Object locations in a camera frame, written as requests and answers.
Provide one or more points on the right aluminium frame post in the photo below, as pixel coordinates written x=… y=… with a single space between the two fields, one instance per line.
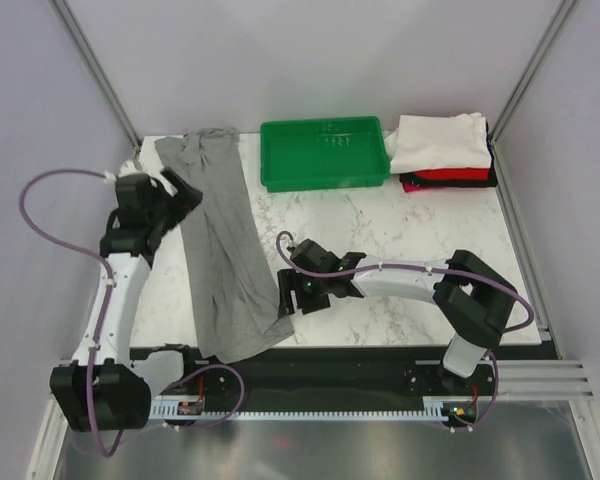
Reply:
x=550 y=36

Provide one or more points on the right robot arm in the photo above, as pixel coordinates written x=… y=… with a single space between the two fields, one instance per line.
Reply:
x=474 y=299

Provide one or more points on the grey t-shirt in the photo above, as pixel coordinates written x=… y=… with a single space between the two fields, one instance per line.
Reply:
x=235 y=298

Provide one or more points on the white slotted cable duct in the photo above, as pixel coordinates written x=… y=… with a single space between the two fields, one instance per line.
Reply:
x=180 y=408

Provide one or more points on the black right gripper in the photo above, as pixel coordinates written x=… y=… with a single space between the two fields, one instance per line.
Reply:
x=287 y=282

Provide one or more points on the pink folded t-shirt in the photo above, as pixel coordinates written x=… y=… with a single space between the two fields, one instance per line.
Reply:
x=409 y=187

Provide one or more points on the aluminium frame post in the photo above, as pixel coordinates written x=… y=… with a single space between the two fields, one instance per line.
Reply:
x=550 y=36
x=96 y=70

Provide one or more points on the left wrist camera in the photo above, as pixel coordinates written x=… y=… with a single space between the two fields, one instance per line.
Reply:
x=130 y=167

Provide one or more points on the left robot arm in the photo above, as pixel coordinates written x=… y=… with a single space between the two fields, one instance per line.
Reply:
x=101 y=387

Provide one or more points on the white folded t-shirt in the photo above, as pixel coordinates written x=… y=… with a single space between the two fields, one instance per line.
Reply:
x=433 y=143

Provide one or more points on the black folded t-shirt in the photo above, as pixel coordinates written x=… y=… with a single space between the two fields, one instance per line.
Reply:
x=492 y=181

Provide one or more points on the green plastic tray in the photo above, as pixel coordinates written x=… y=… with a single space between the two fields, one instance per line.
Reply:
x=320 y=154

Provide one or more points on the left aluminium frame post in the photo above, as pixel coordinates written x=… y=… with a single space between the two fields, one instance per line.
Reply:
x=96 y=70

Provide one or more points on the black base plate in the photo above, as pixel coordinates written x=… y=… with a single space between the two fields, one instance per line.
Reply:
x=329 y=379

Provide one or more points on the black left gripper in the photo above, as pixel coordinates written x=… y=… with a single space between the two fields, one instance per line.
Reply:
x=184 y=201

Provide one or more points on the red folded t-shirt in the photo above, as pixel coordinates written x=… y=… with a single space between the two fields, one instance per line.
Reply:
x=454 y=174

